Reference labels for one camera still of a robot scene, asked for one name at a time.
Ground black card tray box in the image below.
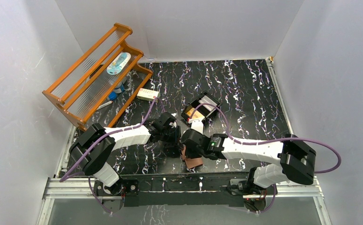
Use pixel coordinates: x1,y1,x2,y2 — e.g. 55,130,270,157
181,91,222,124

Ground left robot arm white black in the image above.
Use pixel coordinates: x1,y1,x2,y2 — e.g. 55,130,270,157
69,112,181,195

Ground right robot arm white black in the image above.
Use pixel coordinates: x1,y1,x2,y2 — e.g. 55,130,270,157
180,129,316,194

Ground gold card in tray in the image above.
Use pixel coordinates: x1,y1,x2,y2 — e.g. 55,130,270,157
186,108,205,121

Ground grey white card stack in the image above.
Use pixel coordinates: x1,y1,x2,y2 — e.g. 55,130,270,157
198,95,217,111

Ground white red small box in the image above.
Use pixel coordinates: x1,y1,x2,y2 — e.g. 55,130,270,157
136,88,160,102

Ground white pen under shelf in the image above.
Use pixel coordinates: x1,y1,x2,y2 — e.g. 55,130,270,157
97,101,113,110

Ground blue cap bottle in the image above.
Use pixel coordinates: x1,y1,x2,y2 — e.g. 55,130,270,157
107,82,125,101

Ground orange wooden shelf rack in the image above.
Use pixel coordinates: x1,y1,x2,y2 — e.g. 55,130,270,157
42,23,153,130

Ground white blue tube package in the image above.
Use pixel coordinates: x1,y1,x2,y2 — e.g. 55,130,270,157
106,52,131,75

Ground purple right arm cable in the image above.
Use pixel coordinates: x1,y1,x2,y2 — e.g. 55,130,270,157
189,103,342,215

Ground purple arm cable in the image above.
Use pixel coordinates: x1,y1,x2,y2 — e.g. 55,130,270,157
60,97,166,215
189,103,342,215

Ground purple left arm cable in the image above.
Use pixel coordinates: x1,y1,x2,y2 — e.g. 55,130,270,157
60,97,166,215

